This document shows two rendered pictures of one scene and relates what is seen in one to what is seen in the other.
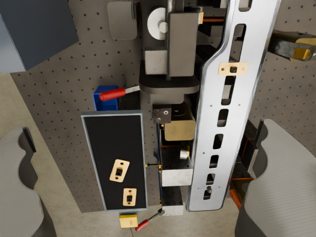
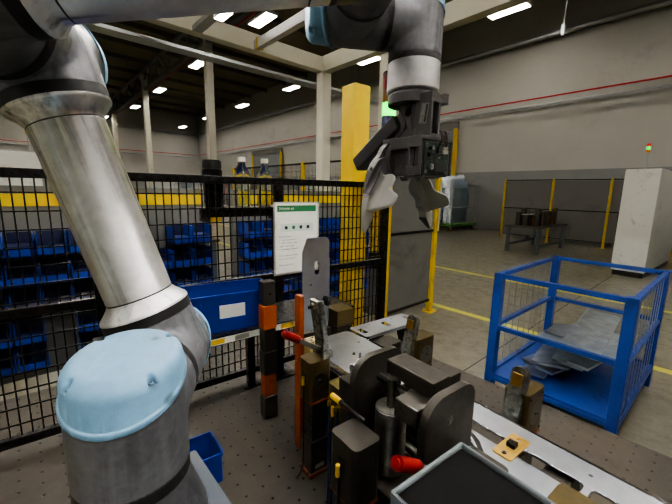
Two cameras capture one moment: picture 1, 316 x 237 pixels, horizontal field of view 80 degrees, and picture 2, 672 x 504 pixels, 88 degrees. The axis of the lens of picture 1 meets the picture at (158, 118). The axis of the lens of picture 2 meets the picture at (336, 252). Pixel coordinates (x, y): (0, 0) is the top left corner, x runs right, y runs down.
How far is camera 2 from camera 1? 0.62 m
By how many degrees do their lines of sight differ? 104
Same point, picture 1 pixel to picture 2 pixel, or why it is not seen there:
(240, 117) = (627, 490)
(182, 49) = (418, 367)
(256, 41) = (489, 417)
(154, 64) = (414, 401)
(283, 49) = (513, 402)
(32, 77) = not seen: outside the picture
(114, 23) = (348, 439)
